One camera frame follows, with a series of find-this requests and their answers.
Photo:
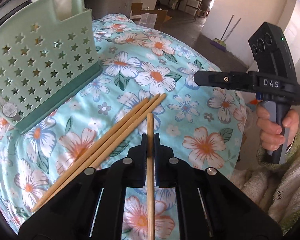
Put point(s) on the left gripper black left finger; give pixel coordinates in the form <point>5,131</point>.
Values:
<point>137,169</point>

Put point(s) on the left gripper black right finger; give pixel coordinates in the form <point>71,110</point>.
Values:
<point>163,168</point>

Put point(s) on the bamboo chopstick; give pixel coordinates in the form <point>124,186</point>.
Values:
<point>83,153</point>
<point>150,179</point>
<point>55,188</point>
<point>105,150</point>

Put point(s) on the person's right hand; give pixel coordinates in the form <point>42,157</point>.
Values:
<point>270,133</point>

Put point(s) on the bamboo chopstick on cloth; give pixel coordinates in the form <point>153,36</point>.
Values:
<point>105,150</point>
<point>83,153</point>
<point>55,188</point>

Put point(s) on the cream fleece right sleeve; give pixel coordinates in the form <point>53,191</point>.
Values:
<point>275,188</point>

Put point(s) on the cardboard box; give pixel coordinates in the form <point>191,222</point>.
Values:
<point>148,18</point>

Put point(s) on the mint green utensil caddy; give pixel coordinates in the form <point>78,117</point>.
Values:
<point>44,61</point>

